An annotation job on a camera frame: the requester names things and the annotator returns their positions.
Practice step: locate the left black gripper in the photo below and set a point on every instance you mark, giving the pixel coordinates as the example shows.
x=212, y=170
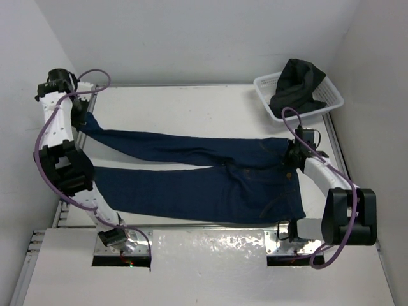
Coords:
x=76, y=122

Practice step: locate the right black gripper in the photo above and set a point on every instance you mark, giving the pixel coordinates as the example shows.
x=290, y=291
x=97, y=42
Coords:
x=289, y=163

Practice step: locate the dark blue denim trousers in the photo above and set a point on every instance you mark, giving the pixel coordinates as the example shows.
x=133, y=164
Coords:
x=227, y=180

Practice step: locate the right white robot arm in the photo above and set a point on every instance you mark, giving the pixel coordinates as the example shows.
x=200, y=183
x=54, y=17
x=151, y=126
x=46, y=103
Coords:
x=350, y=212

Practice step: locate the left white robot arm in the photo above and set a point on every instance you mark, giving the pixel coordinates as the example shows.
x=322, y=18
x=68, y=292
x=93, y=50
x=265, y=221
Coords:
x=62, y=164

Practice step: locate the black trousers in basket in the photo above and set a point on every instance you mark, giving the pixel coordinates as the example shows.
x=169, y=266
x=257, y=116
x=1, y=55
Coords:
x=295, y=86

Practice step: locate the white plastic basket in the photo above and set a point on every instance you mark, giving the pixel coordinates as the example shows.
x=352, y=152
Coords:
x=265, y=87

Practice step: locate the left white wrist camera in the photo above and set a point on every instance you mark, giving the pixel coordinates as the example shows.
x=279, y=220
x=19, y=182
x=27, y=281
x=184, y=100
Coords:
x=85, y=88

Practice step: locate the aluminium table frame rail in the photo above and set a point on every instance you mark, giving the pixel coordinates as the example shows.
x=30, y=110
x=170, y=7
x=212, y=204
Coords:
x=337, y=156

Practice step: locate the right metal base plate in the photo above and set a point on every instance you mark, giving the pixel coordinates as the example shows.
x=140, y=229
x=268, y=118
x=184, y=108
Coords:
x=276, y=245

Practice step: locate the metal base plate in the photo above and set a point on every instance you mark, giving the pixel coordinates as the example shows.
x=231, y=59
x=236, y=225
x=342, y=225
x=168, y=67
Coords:
x=135, y=245
x=276, y=245

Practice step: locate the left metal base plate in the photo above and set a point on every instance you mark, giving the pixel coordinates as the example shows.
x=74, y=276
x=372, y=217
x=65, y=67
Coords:
x=135, y=245

